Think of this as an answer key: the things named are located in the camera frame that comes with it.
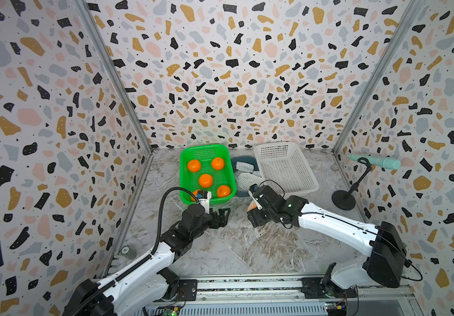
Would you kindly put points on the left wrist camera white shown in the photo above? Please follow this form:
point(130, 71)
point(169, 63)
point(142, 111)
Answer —
point(204, 198)

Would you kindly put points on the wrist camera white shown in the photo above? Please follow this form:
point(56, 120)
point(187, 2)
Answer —
point(204, 198)
point(252, 194)

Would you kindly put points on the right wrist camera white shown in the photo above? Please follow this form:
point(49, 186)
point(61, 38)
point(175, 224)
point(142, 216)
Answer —
point(252, 194)

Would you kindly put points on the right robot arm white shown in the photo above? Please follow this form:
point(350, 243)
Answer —
point(382, 255)

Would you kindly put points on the dark teal plastic bin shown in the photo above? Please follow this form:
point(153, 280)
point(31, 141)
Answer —
point(247, 159)

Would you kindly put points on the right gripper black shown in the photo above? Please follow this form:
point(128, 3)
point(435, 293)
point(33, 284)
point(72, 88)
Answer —
point(256, 214)

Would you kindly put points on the white foam net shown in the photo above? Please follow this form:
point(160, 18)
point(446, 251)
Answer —
point(244, 180)
point(243, 166)

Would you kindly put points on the green patterned tape roll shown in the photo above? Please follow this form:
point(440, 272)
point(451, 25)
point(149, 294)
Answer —
point(128, 252)

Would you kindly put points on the white plastic mesh basket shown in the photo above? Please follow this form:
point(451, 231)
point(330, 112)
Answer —
point(283, 165)

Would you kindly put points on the black microphone stand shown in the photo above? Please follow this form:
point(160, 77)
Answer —
point(344, 200)

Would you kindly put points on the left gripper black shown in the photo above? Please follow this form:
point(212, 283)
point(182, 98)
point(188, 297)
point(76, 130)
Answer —
point(224, 217)

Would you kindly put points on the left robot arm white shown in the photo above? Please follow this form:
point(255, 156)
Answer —
point(148, 278)

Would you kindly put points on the green plastic mesh basket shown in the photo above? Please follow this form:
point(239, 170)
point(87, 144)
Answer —
point(205, 154)

